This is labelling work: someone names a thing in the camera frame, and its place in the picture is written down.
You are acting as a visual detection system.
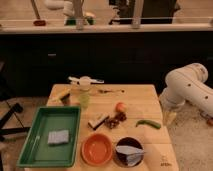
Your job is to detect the dark brown bowl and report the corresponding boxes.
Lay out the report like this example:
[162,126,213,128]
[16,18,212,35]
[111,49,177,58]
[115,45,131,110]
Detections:
[115,137,144,167]

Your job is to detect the yellow banana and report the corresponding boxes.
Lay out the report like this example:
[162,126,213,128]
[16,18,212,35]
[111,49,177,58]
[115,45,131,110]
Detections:
[51,89,70,101]

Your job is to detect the red orange bowl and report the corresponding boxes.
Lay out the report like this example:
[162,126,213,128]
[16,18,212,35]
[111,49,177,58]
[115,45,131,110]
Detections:
[81,133,113,167]

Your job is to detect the green plastic tray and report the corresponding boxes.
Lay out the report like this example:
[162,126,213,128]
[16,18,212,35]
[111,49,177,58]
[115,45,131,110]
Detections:
[17,106,81,168]

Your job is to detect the green white object on counter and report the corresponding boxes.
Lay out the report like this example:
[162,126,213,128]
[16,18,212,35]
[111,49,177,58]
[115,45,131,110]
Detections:
[64,12,96,26]

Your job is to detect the small dark cup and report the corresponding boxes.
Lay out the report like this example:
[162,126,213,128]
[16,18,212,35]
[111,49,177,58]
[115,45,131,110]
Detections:
[61,94,70,106]

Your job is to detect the red yellow apple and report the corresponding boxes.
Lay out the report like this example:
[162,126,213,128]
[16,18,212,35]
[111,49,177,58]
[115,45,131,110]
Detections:
[115,102,127,113]

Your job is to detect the blue grey cloth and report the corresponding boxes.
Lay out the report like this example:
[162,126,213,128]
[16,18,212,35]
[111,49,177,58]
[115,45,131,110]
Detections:
[115,145,145,167]

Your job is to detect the green pepper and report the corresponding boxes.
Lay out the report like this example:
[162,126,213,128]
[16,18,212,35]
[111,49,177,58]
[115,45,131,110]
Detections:
[136,120,161,129]

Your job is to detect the dark grape bunch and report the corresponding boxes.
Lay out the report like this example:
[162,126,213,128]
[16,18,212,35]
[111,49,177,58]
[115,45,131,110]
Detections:
[105,113,127,129]

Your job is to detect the black chair base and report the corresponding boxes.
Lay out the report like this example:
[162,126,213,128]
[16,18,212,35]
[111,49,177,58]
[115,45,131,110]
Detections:
[0,103,29,141]

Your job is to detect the blue grey sponge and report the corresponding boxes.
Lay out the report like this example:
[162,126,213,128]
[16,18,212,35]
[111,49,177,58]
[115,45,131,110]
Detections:
[48,130,69,145]

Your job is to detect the dark small utensil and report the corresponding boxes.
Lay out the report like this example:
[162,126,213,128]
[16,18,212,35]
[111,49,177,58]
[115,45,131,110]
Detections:
[98,89,125,94]

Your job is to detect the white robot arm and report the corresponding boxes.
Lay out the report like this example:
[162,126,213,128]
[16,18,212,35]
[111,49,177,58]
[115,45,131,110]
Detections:
[159,63,213,126]

